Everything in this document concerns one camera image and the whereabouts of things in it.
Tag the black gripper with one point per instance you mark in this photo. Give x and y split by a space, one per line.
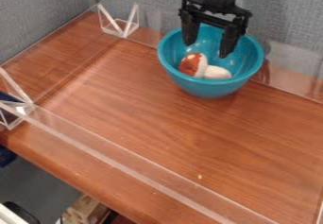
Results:
220 13

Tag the clear acrylic back barrier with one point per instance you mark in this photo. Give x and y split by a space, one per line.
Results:
294 70

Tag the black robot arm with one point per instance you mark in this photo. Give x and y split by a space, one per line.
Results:
219 13

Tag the clear acrylic barrier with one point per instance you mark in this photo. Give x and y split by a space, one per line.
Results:
139 188
294 70

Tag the clear acrylic left bracket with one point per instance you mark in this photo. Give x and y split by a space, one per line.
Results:
16 104

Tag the clear acrylic front barrier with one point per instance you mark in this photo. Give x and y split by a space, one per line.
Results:
139 188

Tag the brown and white plush mushroom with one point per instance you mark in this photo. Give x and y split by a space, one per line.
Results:
195 66

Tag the clear acrylic corner bracket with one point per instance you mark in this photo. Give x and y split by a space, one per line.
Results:
115 26

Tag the blue plastic bowl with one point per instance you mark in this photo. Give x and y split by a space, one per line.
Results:
243 62

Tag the black and white device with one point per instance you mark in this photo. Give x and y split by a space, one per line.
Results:
12 214

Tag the wooden block under table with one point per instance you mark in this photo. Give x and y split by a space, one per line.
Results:
86 211

